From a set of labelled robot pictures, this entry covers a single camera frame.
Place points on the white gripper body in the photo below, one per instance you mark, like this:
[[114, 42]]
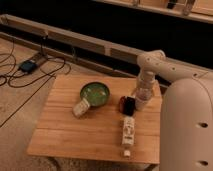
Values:
[[145, 83]]

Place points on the white ceramic cup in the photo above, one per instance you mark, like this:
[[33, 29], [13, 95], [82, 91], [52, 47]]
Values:
[[141, 101]]

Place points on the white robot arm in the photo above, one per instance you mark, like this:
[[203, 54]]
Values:
[[186, 117]]

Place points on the red and black cup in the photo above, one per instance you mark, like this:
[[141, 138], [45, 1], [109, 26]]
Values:
[[127, 105]]

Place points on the green ceramic bowl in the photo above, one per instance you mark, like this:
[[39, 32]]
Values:
[[96, 93]]

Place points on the long wooden baseboard beam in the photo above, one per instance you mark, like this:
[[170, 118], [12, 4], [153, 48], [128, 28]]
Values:
[[110, 49]]

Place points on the wooden table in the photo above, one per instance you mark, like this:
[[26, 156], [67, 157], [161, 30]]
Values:
[[97, 135]]

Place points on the black power adapter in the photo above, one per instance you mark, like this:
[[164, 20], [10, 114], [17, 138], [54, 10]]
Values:
[[27, 66]]

